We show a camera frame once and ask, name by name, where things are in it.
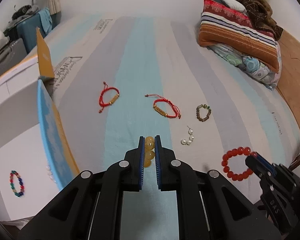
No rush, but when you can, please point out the striped bed sheet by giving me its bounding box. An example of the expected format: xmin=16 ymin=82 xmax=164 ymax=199
xmin=43 ymin=11 xmax=300 ymax=240

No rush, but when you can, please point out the striped orange red pillow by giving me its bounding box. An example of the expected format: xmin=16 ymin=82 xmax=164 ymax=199
xmin=198 ymin=0 xmax=279 ymax=73

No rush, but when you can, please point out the white pillow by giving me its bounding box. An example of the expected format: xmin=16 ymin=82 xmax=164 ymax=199
xmin=223 ymin=0 xmax=247 ymax=13

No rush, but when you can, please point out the floral patterned quilt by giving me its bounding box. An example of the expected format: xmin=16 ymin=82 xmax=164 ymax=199
xmin=208 ymin=42 xmax=282 ymax=90

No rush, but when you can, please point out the red bead bracelet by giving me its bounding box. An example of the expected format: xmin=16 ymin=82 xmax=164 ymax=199
xmin=220 ymin=146 xmax=258 ymax=182

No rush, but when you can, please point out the multicolour glass bead bracelet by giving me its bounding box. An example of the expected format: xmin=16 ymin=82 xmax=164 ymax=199
xmin=9 ymin=170 xmax=25 ymax=198

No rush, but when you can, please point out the brown wooden bead bracelet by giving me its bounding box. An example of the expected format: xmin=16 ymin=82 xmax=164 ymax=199
xmin=195 ymin=103 xmax=212 ymax=123

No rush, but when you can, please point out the grey suitcase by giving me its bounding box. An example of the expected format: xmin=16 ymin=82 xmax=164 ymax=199
xmin=0 ymin=38 xmax=27 ymax=76

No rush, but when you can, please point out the yellow amber bead bracelet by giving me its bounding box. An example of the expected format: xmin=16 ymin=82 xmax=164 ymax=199
xmin=142 ymin=136 xmax=156 ymax=169

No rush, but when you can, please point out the wooden bed frame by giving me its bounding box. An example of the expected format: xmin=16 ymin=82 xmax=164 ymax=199
xmin=277 ymin=30 xmax=300 ymax=170

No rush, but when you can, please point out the teal suitcase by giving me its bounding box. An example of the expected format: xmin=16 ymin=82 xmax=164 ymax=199
xmin=16 ymin=7 xmax=55 ymax=53

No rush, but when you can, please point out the white pearl earring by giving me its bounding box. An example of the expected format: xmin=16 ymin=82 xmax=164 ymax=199
xmin=180 ymin=126 xmax=194 ymax=146

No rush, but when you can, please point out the red cord bracelet left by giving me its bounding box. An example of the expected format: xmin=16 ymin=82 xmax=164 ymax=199
xmin=98 ymin=81 xmax=120 ymax=114

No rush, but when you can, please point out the red cord bracelet gold bar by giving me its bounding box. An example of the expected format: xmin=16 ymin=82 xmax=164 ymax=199
xmin=145 ymin=94 xmax=181 ymax=119

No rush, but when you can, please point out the brown fuzzy blanket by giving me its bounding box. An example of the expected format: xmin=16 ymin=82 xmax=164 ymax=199
xmin=236 ymin=0 xmax=283 ymax=41

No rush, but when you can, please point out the blue yellow cardboard box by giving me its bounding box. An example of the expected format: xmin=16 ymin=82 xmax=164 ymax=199
xmin=0 ymin=32 xmax=79 ymax=222

